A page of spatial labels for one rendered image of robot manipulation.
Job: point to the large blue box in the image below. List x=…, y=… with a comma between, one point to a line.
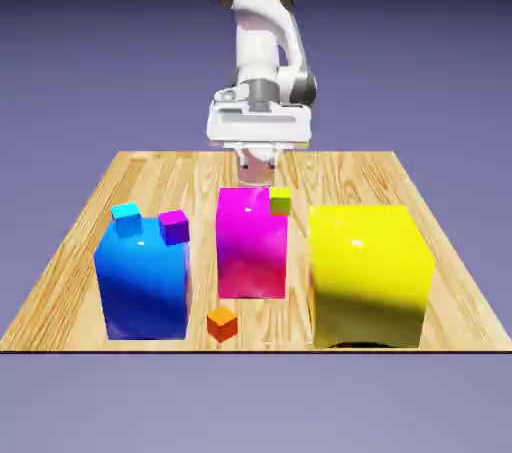
x=144, y=281

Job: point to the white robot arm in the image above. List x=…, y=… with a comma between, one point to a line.
x=256, y=45

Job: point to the small purple cube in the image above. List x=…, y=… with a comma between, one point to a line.
x=175, y=228

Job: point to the large yellow box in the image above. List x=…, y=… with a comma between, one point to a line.
x=368, y=281

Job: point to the small lime green cube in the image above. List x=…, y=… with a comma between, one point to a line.
x=280, y=203

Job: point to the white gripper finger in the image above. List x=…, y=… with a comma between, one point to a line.
x=242, y=155
x=274, y=155

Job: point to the small cyan cube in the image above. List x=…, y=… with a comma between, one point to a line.
x=127, y=221

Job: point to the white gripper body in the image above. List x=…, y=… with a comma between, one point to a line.
x=260, y=129

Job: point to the large magenta box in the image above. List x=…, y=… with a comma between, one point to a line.
x=250, y=253

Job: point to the small orange cube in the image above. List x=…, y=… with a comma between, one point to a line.
x=222, y=325

